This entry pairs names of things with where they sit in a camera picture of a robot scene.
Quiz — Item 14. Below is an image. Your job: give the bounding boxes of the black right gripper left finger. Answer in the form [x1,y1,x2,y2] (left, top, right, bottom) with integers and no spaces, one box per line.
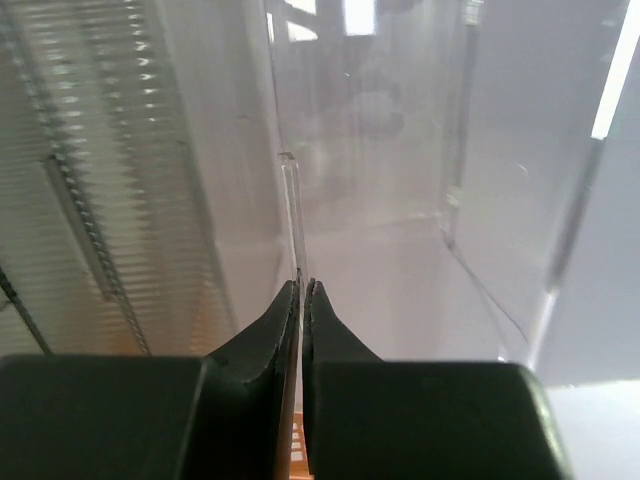
[1,280,300,479]

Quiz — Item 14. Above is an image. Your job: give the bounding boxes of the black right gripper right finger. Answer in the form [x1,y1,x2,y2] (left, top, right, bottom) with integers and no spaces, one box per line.
[302,280,570,479]

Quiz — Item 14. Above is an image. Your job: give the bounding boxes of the clear acrylic drawer cabinet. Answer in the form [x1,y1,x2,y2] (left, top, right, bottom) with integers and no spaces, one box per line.
[1,1,639,387]

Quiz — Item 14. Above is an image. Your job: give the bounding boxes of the orange plastic file organizer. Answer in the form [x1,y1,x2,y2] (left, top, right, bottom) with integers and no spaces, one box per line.
[289,412,313,480]

